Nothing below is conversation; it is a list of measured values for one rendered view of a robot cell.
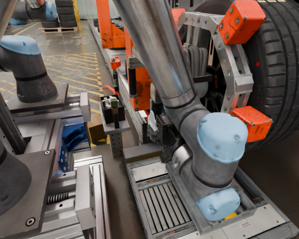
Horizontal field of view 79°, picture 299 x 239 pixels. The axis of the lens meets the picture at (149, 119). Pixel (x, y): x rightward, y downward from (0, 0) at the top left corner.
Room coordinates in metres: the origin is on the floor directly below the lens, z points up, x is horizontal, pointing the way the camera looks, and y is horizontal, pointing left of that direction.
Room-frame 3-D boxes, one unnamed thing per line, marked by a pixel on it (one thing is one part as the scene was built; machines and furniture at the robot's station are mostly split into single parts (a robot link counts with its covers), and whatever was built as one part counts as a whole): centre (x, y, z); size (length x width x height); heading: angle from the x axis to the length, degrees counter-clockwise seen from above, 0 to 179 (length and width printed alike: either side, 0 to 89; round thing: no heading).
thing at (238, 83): (0.75, -0.19, 0.85); 0.54 x 0.07 x 0.54; 18
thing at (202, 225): (0.76, -0.37, 0.13); 0.50 x 0.36 x 0.10; 18
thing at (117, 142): (1.18, 0.29, 0.21); 0.10 x 0.10 x 0.42; 18
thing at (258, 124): (0.45, -0.30, 0.85); 0.09 x 0.08 x 0.07; 18
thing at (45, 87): (0.71, 0.48, 0.87); 0.15 x 0.15 x 0.10
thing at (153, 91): (0.52, -0.05, 0.93); 0.09 x 0.05 x 0.05; 108
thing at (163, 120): (0.38, -0.07, 0.86); 0.12 x 0.08 x 0.09; 18
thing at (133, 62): (0.84, 0.05, 0.93); 0.09 x 0.05 x 0.05; 108
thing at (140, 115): (2.36, 0.41, 0.28); 2.47 x 0.09 x 0.22; 18
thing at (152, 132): (0.43, -0.02, 0.83); 0.09 x 0.05 x 0.02; 27
